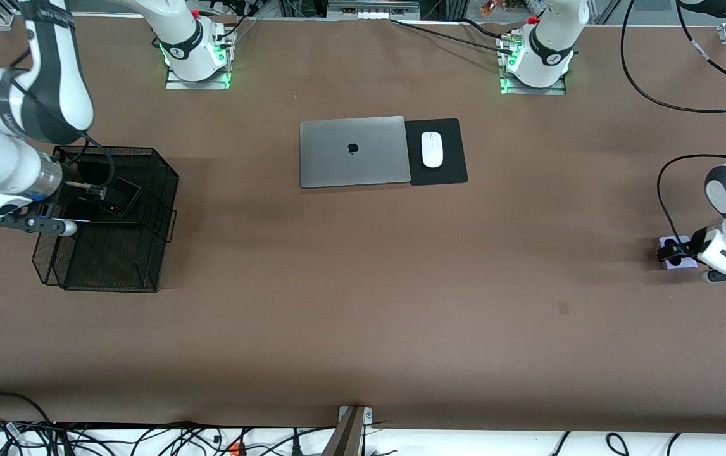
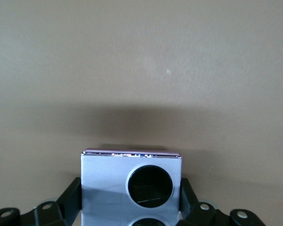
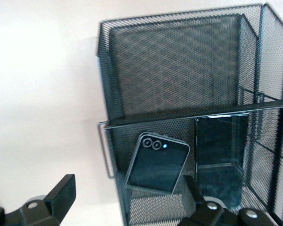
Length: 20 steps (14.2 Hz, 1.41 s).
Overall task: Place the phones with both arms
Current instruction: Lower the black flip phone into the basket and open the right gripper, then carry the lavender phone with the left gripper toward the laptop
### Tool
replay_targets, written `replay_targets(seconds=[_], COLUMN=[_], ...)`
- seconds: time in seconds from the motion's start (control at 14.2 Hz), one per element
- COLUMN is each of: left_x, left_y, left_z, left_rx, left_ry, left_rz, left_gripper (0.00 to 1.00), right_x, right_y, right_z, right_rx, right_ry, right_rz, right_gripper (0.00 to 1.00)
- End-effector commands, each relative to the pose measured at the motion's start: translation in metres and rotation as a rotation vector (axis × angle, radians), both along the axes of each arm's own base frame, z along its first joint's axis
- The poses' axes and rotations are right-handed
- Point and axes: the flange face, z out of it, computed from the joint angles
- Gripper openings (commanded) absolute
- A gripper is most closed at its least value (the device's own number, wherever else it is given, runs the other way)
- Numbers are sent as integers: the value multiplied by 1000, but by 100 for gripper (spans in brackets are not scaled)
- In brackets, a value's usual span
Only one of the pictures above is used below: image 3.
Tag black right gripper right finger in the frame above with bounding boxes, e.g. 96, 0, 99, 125
178, 175, 274, 226

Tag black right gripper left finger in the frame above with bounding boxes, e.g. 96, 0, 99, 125
0, 174, 76, 226

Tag black flip phone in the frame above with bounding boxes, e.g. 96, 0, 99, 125
124, 131, 191, 195

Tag long black slab phone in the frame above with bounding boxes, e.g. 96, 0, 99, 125
193, 112, 250, 209

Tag black wire mesh organizer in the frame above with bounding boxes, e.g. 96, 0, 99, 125
95, 2, 283, 226

